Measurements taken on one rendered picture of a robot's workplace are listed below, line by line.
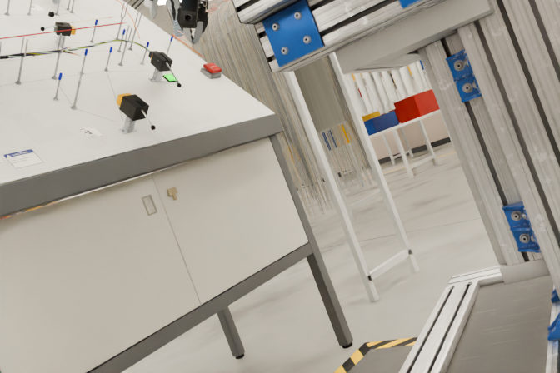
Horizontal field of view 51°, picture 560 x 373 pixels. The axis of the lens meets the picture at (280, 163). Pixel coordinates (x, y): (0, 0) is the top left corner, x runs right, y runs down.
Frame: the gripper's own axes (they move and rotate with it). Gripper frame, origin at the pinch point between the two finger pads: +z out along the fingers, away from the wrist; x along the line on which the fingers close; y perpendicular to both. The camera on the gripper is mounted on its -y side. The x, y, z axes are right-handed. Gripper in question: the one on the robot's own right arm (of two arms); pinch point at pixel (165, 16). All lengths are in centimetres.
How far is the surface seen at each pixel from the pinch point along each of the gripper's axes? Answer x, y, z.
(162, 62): 2.1, -1.0, 14.3
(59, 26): 23.9, 22.9, 4.6
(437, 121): -857, 324, 172
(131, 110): 28.4, -22.2, 24.6
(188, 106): -1.5, -10.1, 27.9
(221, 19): -72, 52, 1
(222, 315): -32, 4, 119
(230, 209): -2, -31, 57
